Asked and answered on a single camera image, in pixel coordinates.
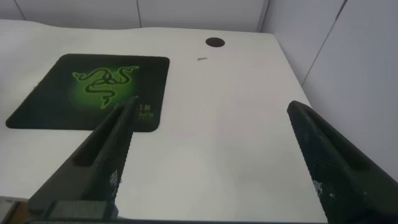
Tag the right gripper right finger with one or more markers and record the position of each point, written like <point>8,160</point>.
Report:
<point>335,161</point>

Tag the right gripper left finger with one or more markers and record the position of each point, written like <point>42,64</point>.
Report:
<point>105,149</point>

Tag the black green snake-logo mouse pad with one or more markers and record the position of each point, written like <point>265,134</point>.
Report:
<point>62,93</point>

